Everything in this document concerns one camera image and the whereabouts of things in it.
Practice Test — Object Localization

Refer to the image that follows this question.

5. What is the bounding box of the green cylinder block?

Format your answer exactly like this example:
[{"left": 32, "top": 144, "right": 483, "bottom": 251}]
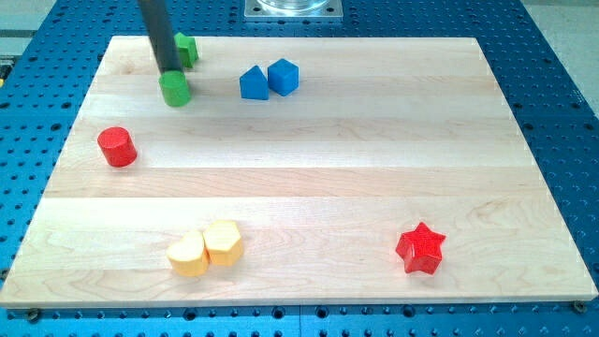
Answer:
[{"left": 158, "top": 70, "right": 191, "bottom": 108}]

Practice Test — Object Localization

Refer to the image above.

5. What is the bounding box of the blue triangle house block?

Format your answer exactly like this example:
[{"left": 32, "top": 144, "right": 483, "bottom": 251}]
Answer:
[{"left": 240, "top": 66, "right": 270, "bottom": 100}]

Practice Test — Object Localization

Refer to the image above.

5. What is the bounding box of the light wooden board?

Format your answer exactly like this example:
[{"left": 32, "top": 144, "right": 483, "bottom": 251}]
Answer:
[{"left": 1, "top": 37, "right": 597, "bottom": 309}]

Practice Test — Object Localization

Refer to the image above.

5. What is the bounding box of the blue cube block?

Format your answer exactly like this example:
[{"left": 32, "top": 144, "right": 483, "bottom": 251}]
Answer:
[{"left": 267, "top": 58, "right": 300, "bottom": 96}]

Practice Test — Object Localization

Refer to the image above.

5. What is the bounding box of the yellow hexagon block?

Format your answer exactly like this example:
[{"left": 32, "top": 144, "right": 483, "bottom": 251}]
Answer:
[{"left": 203, "top": 220, "right": 243, "bottom": 267}]

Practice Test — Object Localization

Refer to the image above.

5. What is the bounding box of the yellow heart block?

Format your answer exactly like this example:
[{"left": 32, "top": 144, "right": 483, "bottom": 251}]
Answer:
[{"left": 167, "top": 230, "right": 210, "bottom": 277}]

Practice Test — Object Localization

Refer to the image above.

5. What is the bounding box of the red star block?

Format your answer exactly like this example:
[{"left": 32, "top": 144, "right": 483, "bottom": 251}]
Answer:
[{"left": 395, "top": 222, "right": 446, "bottom": 275}]

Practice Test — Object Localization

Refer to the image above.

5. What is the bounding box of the green star block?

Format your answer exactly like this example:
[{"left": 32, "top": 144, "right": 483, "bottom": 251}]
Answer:
[{"left": 174, "top": 32, "right": 198, "bottom": 68}]

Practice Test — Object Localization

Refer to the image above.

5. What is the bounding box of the red cylinder block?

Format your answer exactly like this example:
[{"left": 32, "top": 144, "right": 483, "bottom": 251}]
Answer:
[{"left": 96, "top": 126, "right": 138, "bottom": 168}]

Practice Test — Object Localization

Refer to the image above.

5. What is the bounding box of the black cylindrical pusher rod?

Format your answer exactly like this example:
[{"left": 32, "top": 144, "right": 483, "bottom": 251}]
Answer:
[{"left": 138, "top": 0, "right": 183, "bottom": 73}]

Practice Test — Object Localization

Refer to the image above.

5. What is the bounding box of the board clamp screw left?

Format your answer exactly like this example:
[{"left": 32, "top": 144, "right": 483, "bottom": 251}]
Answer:
[{"left": 24, "top": 308, "right": 41, "bottom": 324}]

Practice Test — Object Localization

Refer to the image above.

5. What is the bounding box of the board clamp screw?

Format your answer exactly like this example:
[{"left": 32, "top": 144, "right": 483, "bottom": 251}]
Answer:
[
  {"left": 24, "top": 308, "right": 41, "bottom": 324},
  {"left": 571, "top": 300, "right": 587, "bottom": 315}
]

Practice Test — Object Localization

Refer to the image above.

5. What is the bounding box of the board clamp screw right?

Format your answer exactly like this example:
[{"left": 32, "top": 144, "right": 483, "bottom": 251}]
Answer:
[{"left": 571, "top": 300, "right": 587, "bottom": 315}]

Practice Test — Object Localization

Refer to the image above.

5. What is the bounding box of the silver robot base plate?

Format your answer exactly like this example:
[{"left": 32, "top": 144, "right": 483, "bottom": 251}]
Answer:
[{"left": 243, "top": 0, "right": 343, "bottom": 21}]

